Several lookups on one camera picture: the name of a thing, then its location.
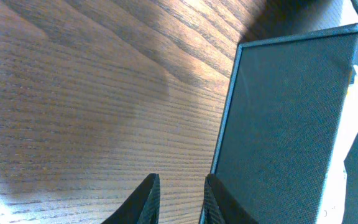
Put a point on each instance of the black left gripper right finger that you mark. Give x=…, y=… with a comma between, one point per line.
x=220, y=207

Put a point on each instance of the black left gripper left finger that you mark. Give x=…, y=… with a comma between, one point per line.
x=142, y=206

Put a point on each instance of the black gift box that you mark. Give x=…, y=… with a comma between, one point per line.
x=287, y=148

